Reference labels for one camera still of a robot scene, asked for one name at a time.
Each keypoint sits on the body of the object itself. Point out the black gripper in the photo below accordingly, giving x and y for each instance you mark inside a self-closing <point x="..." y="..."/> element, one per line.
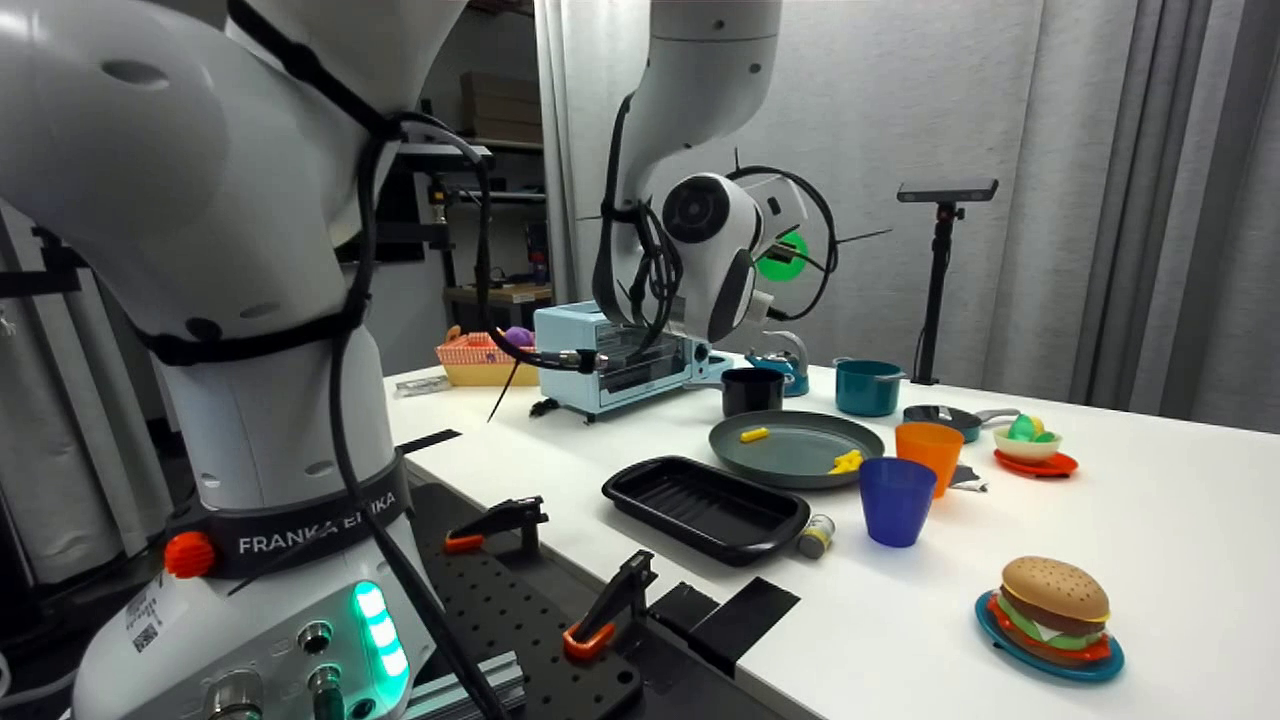
<point x="789" y="236"/>

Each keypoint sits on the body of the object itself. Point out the green plastic cup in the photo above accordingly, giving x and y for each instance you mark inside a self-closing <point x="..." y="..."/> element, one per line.
<point x="772" y="262"/>

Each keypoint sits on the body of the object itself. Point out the yellow toy fry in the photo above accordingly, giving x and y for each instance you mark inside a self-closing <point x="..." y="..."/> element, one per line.
<point x="752" y="434"/>
<point x="847" y="463"/>

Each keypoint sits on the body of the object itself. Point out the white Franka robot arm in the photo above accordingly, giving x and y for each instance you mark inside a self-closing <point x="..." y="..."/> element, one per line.
<point x="200" y="175"/>

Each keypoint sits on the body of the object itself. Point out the grey round plate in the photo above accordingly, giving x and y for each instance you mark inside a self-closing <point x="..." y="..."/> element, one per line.
<point x="793" y="463"/>

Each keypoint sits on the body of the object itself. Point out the orange plastic cup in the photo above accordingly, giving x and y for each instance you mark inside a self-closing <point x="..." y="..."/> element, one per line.
<point x="933" y="447"/>

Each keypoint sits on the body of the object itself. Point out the blue plastic cup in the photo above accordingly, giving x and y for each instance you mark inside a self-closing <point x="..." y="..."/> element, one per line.
<point x="896" y="504"/>

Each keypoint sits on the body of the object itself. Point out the small red plate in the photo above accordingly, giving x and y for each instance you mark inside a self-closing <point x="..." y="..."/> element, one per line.
<point x="1053" y="469"/>

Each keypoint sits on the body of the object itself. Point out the small teal plate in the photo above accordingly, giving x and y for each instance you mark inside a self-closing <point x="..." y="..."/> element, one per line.
<point x="1066" y="670"/>

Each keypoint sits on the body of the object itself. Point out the teal toy kettle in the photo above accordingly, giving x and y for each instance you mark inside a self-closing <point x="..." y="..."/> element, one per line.
<point x="787" y="375"/>

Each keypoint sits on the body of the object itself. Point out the black toy pot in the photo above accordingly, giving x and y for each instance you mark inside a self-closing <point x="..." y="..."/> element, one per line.
<point x="752" y="391"/>

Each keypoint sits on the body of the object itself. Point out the black tripod stand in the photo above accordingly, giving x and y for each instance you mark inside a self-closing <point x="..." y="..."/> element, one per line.
<point x="943" y="265"/>

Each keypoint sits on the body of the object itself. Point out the teal toy pot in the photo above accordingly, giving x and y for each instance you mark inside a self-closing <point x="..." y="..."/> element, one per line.
<point x="869" y="391"/>

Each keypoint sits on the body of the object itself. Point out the teal toy frying pan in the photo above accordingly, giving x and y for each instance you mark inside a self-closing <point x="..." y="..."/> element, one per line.
<point x="943" y="423"/>

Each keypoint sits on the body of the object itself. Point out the light blue toy oven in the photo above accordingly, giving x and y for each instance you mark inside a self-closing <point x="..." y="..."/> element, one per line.
<point x="564" y="333"/>

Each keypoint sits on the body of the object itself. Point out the black ribbed tray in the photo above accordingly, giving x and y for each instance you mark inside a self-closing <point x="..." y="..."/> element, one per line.
<point x="700" y="504"/>

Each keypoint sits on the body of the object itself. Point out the small yellowish toy piece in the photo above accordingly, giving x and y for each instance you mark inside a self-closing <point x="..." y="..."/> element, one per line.
<point x="814" y="538"/>

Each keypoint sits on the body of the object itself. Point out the purple toy piece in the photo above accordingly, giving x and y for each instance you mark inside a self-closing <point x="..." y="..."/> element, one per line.
<point x="517" y="333"/>

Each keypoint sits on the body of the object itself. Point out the small black white toy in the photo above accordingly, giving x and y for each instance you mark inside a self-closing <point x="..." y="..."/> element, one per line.
<point x="968" y="478"/>

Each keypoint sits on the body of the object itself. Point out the dark background shelf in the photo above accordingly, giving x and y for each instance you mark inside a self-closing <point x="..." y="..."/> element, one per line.
<point x="505" y="175"/>

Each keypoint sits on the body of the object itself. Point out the green yellow toy food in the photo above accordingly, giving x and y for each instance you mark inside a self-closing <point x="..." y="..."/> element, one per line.
<point x="1027" y="438"/>

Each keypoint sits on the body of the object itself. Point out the pink yellow toy box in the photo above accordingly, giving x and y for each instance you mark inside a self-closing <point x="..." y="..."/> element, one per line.
<point x="472" y="360"/>

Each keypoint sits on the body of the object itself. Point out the grey curtain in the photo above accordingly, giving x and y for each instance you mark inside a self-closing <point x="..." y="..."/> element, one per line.
<point x="1135" y="200"/>

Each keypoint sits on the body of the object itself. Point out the black tape patch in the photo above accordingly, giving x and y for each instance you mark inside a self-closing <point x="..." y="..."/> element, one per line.
<point x="747" y="622"/>
<point x="682" y="606"/>

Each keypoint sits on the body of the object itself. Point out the toy hamburger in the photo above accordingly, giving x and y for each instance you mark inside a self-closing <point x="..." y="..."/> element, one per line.
<point x="1053" y="603"/>

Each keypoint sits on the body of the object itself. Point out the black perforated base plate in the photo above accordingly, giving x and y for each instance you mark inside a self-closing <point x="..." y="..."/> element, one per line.
<point x="535" y="626"/>

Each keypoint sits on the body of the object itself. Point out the aluminium extrusion rail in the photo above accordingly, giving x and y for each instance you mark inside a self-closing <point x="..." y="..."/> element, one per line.
<point x="465" y="693"/>

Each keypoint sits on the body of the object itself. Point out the black mount bracket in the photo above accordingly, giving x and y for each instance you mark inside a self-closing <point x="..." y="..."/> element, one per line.
<point x="24" y="280"/>

